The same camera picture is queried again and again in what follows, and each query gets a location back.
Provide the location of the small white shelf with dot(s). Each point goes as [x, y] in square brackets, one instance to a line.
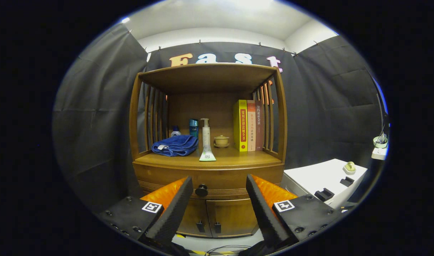
[379, 154]

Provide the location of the wooden drawer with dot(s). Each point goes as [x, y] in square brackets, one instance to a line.
[220, 177]

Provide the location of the small white blue-capped bottle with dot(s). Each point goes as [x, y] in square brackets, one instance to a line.
[175, 133]

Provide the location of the wooden countertop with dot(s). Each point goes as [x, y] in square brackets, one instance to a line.
[245, 158]

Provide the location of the wooden cabinet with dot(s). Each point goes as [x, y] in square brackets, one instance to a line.
[210, 76]

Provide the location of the small green tape dispenser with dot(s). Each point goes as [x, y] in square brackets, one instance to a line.
[349, 168]

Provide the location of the teal bottle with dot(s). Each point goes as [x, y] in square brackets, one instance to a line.
[194, 128]

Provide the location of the white pump bottle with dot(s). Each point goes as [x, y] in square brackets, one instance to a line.
[206, 135]

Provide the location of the small black block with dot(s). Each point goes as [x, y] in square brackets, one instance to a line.
[324, 195]
[347, 181]

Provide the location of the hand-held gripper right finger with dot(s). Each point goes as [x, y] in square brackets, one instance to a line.
[263, 209]

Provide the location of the thick yellow book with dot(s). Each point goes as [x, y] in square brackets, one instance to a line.
[240, 124]

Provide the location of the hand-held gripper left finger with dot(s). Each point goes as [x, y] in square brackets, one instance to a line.
[174, 213]

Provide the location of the brown book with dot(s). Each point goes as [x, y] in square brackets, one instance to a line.
[259, 124]

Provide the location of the white green tube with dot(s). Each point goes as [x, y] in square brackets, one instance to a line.
[207, 156]

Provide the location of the wooden cabinet door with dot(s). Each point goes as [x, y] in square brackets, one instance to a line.
[234, 215]
[192, 217]

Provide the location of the white side cabinet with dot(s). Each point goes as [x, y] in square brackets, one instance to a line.
[316, 177]

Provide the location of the white green round holder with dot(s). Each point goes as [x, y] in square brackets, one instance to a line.
[380, 142]

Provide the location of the yellow lidded tea cup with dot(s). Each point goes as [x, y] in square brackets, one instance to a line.
[221, 141]

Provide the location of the blue folded towel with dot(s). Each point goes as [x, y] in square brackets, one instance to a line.
[176, 145]

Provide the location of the orange white book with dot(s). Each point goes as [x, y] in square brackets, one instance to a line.
[251, 124]

